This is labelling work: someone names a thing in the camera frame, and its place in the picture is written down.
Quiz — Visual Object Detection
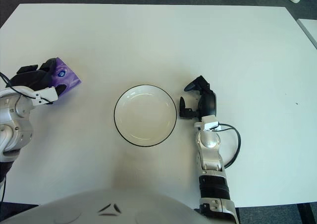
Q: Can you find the white side table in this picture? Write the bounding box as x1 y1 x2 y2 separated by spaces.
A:
297 18 317 49

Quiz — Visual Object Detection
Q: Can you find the white plate with black rim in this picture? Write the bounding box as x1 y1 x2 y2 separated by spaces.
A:
113 84 177 148

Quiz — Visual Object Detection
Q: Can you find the black table leg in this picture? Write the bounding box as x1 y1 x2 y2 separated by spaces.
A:
298 203 314 224

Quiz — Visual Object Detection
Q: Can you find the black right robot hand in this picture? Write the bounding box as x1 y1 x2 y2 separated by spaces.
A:
178 75 218 120

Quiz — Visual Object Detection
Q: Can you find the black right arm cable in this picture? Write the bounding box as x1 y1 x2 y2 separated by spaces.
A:
214 124 242 170

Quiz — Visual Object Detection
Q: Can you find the purple tissue paper pack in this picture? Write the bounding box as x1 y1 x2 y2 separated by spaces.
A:
51 57 84 99

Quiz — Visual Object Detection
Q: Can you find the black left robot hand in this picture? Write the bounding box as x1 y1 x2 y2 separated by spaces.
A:
9 57 67 97

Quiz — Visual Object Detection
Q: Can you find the grey robot torso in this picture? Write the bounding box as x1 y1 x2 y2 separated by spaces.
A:
0 186 211 224

